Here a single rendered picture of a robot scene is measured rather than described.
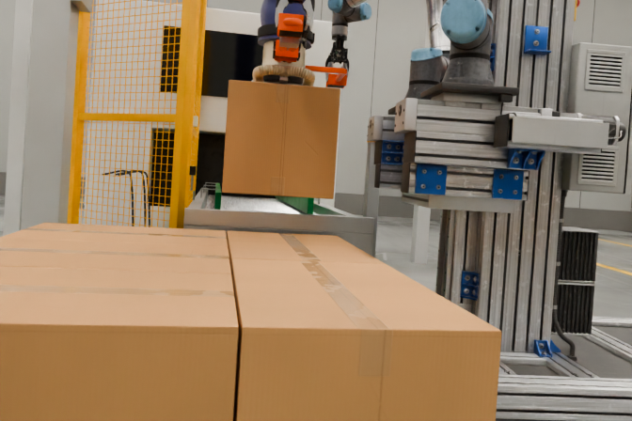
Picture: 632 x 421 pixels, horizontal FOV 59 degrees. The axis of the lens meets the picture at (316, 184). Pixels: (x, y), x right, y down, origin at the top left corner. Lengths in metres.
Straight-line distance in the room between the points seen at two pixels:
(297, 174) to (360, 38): 9.43
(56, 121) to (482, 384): 2.29
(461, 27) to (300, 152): 0.75
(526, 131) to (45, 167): 2.07
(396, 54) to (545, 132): 9.89
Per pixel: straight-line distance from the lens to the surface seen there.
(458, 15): 1.58
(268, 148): 2.01
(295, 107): 2.02
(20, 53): 5.17
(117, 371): 0.84
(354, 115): 11.10
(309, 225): 2.07
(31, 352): 0.86
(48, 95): 2.83
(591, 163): 1.97
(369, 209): 2.70
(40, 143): 2.83
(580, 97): 1.97
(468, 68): 1.68
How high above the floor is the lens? 0.77
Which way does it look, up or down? 1 degrees down
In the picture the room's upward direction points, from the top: 4 degrees clockwise
